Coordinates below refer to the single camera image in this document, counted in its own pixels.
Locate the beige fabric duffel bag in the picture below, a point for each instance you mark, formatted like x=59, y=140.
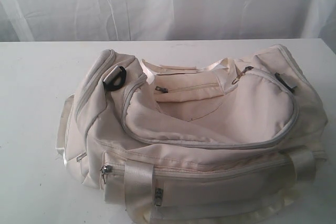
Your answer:
x=234, y=142

